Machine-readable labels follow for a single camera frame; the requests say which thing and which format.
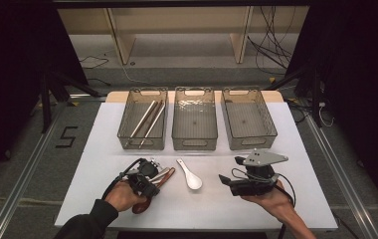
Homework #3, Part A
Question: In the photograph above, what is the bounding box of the right hand-held gripper black cable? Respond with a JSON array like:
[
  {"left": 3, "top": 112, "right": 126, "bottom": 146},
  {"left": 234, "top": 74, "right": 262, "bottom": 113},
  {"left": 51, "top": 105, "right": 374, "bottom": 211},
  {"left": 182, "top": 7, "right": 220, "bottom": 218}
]
[{"left": 231, "top": 167, "right": 297, "bottom": 239}]

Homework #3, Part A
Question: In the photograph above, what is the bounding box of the white ceramic spoon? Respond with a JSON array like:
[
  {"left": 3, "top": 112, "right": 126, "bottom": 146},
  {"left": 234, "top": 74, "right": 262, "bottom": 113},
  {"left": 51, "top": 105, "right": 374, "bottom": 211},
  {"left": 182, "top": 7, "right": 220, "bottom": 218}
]
[{"left": 176, "top": 157, "right": 204, "bottom": 191}]

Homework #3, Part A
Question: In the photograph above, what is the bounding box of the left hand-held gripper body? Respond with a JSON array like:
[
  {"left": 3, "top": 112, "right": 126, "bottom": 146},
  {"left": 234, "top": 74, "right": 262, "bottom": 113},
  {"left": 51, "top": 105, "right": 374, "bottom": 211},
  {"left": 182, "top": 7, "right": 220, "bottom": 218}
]
[{"left": 123, "top": 158, "right": 162, "bottom": 199}]

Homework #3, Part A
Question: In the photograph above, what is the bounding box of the bundle of black cables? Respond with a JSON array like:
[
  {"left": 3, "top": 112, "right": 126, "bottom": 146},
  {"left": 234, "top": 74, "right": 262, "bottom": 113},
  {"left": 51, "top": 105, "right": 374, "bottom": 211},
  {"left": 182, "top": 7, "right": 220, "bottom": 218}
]
[{"left": 246, "top": 6, "right": 295, "bottom": 76}]

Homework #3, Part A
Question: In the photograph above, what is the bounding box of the thin white floor cable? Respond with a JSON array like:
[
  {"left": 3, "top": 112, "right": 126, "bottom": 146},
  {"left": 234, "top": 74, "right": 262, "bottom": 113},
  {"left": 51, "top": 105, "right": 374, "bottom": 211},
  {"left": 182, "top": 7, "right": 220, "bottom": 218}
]
[{"left": 105, "top": 49, "right": 151, "bottom": 86}]

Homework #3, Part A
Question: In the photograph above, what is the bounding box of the smoky clear plastic bin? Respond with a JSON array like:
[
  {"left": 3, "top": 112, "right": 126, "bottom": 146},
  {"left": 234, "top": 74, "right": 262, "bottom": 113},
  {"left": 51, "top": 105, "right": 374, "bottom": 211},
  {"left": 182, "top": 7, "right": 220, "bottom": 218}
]
[
  {"left": 116, "top": 87, "right": 169, "bottom": 151},
  {"left": 220, "top": 87, "right": 279, "bottom": 151},
  {"left": 171, "top": 86, "right": 219, "bottom": 151}
]

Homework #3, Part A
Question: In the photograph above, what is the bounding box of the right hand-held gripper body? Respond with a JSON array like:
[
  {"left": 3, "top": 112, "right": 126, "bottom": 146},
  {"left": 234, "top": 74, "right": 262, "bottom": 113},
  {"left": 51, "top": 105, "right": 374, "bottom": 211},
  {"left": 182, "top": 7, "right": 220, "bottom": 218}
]
[{"left": 230, "top": 148, "right": 289, "bottom": 197}]

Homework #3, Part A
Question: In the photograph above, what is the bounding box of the person's right hand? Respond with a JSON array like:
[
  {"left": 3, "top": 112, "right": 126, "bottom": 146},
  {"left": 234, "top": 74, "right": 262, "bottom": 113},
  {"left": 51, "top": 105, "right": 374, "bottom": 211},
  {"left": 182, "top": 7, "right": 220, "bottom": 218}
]
[{"left": 241, "top": 180, "right": 294, "bottom": 217}]

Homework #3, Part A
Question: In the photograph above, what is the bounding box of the black curtain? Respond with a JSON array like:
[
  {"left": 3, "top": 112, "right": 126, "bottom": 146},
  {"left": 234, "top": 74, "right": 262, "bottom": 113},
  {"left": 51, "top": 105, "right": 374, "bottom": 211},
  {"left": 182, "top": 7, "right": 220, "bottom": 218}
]
[
  {"left": 0, "top": 0, "right": 90, "bottom": 193},
  {"left": 285, "top": 0, "right": 378, "bottom": 217}
]

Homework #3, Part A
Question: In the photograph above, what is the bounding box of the black frame bar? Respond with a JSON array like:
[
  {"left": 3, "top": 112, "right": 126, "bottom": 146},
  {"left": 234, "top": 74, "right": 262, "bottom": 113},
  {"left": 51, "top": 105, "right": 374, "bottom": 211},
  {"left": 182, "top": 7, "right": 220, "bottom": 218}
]
[{"left": 52, "top": 0, "right": 310, "bottom": 10}]

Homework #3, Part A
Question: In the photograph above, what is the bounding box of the brown wooden spoon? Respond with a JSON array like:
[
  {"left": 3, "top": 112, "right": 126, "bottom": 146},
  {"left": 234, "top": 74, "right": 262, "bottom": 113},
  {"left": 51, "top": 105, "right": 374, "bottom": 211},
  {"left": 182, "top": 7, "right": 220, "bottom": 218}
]
[{"left": 131, "top": 167, "right": 176, "bottom": 215}]

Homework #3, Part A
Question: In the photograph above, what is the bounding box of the black metal stand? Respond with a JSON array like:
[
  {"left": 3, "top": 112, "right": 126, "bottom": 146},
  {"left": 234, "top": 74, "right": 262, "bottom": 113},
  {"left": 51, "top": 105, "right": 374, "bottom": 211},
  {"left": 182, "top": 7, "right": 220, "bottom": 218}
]
[
  {"left": 39, "top": 71, "right": 101, "bottom": 133},
  {"left": 265, "top": 64, "right": 324, "bottom": 128}
]

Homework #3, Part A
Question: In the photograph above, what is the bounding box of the person's left hand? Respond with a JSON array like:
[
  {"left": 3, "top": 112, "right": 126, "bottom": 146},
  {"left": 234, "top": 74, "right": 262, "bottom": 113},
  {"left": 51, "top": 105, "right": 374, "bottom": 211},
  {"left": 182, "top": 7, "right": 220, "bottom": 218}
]
[{"left": 104, "top": 180, "right": 148, "bottom": 213}]

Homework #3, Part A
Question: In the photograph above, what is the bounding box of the brown wooden chopstick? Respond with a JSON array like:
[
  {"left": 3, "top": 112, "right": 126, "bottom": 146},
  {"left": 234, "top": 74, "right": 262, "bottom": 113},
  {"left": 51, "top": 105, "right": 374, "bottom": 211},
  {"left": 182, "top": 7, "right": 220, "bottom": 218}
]
[
  {"left": 136, "top": 100, "right": 161, "bottom": 139},
  {"left": 141, "top": 100, "right": 164, "bottom": 142}
]

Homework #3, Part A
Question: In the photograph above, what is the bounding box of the hand-held gripper black cable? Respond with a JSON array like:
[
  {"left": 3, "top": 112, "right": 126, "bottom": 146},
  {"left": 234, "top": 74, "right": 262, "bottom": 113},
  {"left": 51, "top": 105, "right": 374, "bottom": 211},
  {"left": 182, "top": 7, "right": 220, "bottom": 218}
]
[
  {"left": 231, "top": 167, "right": 297, "bottom": 239},
  {"left": 101, "top": 158, "right": 145, "bottom": 201}
]

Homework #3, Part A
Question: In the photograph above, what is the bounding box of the white plug with cable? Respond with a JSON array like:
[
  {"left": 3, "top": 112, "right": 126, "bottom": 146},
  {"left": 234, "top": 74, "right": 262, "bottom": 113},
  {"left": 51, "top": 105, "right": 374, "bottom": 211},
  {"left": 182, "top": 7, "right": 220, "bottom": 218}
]
[{"left": 318, "top": 101, "right": 335, "bottom": 127}]

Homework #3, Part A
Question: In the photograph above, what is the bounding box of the left hand-held gripper black cable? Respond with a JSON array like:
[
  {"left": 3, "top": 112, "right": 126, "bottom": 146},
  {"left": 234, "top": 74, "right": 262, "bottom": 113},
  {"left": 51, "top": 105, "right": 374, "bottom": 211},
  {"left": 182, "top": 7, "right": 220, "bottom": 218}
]
[{"left": 101, "top": 158, "right": 145, "bottom": 201}]

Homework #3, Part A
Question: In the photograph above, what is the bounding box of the thin black floor cable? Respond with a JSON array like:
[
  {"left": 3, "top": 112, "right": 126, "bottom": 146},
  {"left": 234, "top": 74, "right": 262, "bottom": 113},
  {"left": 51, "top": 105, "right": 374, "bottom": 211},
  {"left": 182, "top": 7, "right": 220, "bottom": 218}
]
[{"left": 79, "top": 55, "right": 111, "bottom": 88}]

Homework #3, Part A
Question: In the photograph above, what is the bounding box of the white table sheet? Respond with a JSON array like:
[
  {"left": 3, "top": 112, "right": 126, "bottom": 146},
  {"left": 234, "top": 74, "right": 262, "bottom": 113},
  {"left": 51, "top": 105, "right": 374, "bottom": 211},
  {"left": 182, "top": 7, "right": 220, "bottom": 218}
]
[{"left": 55, "top": 101, "right": 339, "bottom": 231}]

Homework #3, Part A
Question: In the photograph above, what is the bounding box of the aluminium floor rail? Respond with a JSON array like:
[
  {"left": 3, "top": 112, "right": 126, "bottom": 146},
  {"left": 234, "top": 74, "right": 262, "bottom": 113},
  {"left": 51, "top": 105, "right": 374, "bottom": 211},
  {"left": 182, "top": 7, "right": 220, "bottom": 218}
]
[
  {"left": 0, "top": 94, "right": 108, "bottom": 239},
  {"left": 304, "top": 114, "right": 378, "bottom": 239}
]

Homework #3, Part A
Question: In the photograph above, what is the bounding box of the stainless steel utensil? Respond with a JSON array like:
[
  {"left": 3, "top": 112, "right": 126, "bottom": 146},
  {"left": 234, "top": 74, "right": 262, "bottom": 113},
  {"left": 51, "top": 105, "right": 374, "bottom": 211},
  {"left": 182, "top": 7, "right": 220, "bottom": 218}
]
[
  {"left": 153, "top": 166, "right": 171, "bottom": 180},
  {"left": 151, "top": 172, "right": 169, "bottom": 184}
]

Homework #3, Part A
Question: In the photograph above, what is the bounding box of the light wooden shelf unit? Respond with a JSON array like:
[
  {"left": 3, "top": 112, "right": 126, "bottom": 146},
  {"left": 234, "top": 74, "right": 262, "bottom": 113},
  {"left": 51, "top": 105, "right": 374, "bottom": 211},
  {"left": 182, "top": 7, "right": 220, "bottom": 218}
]
[{"left": 57, "top": 6, "right": 310, "bottom": 66}]

